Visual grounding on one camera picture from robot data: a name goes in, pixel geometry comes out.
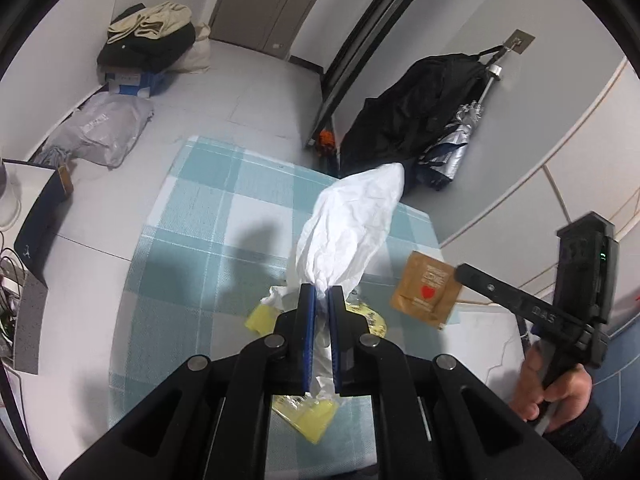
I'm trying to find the teal checkered tablecloth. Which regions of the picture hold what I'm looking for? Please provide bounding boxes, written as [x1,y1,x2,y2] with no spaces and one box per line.
[108,136,442,479]

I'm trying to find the dark blue flat box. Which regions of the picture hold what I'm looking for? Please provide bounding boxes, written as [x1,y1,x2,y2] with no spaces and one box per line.
[8,160,74,283]

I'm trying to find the tangled cables clutter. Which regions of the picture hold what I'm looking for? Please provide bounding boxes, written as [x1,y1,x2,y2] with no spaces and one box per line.
[0,247,27,359]

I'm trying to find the blue cardboard box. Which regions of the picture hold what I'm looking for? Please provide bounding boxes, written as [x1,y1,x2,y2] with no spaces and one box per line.
[104,72,165,99]

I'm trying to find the black hanging jacket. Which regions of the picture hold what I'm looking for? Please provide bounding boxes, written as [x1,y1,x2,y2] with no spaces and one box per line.
[340,46,506,177]

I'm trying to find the white tissue paper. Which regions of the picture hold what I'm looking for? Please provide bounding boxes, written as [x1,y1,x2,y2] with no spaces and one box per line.
[259,162,405,399]

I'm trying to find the grey plastic courier bag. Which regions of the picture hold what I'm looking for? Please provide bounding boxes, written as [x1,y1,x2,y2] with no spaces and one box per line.
[34,92,154,169]

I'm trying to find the yellow plastic wrapper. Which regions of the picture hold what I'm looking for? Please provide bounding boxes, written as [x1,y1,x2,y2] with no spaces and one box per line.
[272,396,338,444]

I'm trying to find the white cloth bag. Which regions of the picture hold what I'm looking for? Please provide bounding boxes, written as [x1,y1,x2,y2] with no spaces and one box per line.
[168,23,210,73]

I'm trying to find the silver folded umbrella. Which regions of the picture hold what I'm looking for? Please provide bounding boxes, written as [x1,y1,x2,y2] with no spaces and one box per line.
[416,64,502,191]

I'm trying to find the pile of clothes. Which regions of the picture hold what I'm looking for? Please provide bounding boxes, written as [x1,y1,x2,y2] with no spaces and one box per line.
[96,1,196,74]

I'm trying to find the person's right hand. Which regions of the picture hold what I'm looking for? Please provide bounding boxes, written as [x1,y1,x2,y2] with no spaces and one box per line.
[509,344,593,432]

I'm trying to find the pale yellow crumpled wrapper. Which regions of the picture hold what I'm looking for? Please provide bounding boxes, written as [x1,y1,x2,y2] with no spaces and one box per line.
[245,302,387,337]

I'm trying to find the brown heart snack packet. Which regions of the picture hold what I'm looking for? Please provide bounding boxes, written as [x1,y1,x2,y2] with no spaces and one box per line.
[390,252,462,330]

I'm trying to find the brown door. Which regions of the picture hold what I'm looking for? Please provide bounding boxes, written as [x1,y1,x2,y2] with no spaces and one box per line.
[209,0,317,58]

